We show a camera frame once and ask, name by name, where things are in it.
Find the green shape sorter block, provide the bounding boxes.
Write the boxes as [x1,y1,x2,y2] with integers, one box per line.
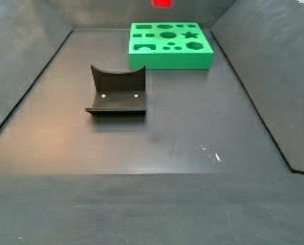
[127,22,213,69]

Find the red object at top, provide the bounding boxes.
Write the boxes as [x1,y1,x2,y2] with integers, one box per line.
[151,0,171,8]

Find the black curved holder bracket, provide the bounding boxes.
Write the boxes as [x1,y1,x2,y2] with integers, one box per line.
[85,66,146,115]

